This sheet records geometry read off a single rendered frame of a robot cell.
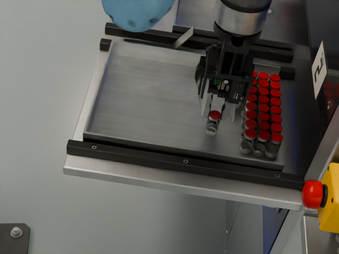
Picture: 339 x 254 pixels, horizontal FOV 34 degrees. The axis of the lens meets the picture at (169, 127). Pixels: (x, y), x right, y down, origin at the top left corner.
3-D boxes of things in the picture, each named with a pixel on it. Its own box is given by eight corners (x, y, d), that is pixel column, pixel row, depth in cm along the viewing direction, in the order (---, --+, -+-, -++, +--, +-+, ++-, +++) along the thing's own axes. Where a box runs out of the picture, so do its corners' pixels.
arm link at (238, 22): (219, -21, 80) (274, -12, 80) (214, 6, 83) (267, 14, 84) (216, 8, 75) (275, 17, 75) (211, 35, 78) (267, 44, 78)
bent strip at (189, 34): (190, 48, 116) (194, 25, 112) (189, 57, 114) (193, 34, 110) (123, 39, 116) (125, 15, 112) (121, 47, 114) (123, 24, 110)
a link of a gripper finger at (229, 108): (219, 138, 94) (224, 98, 87) (220, 114, 98) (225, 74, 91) (237, 140, 94) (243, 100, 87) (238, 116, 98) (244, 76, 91)
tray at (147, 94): (276, 79, 112) (280, 66, 110) (279, 178, 94) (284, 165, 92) (111, 53, 112) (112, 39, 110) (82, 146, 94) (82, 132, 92)
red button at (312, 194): (324, 194, 81) (333, 177, 78) (326, 216, 78) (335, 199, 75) (298, 190, 81) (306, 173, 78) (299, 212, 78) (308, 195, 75)
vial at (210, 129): (217, 128, 101) (221, 112, 97) (216, 137, 99) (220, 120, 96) (205, 126, 101) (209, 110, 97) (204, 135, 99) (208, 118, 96)
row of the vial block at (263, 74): (263, 89, 109) (269, 72, 106) (264, 157, 97) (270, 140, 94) (252, 88, 109) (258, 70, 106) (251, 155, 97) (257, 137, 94)
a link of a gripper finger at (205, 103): (188, 132, 94) (202, 93, 87) (191, 108, 98) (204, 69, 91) (206, 136, 94) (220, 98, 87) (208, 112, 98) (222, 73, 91)
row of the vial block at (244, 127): (252, 88, 109) (258, 70, 106) (251, 155, 97) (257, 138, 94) (241, 86, 109) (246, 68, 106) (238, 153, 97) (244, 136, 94)
